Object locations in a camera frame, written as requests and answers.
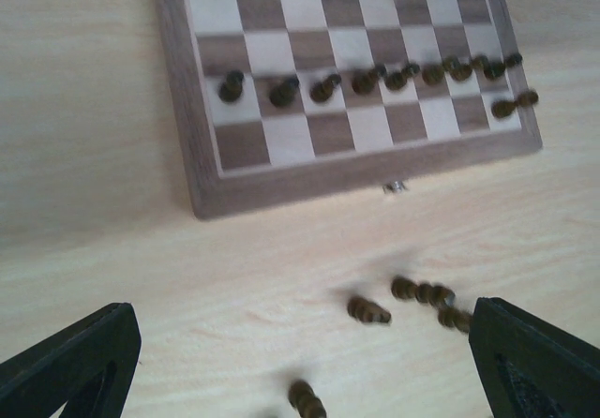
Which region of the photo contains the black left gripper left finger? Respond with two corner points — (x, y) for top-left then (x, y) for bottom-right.
(1, 303), (142, 417)

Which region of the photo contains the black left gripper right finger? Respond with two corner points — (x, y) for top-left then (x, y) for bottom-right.
(468, 297), (599, 417)

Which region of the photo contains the dark chess piece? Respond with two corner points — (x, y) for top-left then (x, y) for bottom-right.
(218, 70), (245, 103)
(443, 54), (489, 82)
(483, 52), (523, 81)
(438, 307), (473, 335)
(269, 76), (299, 108)
(347, 296), (392, 324)
(288, 380), (327, 418)
(421, 55), (461, 86)
(491, 90), (539, 119)
(391, 276), (456, 309)

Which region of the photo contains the metal board clasp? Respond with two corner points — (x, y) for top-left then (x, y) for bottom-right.
(382, 181), (408, 194)

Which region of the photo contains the dark pawn on board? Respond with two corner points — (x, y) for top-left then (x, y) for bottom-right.
(352, 64), (387, 96)
(309, 73), (342, 104)
(384, 62), (421, 92)

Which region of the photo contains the wooden chess board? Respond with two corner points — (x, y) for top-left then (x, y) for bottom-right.
(156, 0), (542, 219)

